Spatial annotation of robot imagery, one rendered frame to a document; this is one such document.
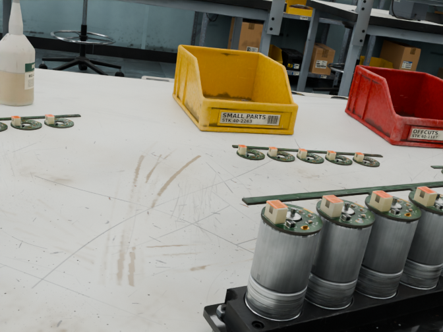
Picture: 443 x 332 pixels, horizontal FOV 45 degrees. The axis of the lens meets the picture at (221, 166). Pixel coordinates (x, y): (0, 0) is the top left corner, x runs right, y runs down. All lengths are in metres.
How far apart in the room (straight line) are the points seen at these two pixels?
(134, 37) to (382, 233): 4.46
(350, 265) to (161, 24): 4.47
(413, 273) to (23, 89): 0.38
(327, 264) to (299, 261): 0.02
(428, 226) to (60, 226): 0.19
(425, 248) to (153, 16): 4.44
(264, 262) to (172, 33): 4.49
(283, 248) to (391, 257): 0.06
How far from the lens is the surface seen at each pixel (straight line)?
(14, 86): 0.52
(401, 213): 0.25
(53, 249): 0.30
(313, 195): 0.24
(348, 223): 0.22
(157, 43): 4.69
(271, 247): 0.21
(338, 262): 0.23
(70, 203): 0.34
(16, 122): 0.47
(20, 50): 0.52
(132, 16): 4.64
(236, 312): 0.23
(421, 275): 0.28
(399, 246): 0.25
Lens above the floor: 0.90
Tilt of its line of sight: 21 degrees down
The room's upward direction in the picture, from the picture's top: 9 degrees clockwise
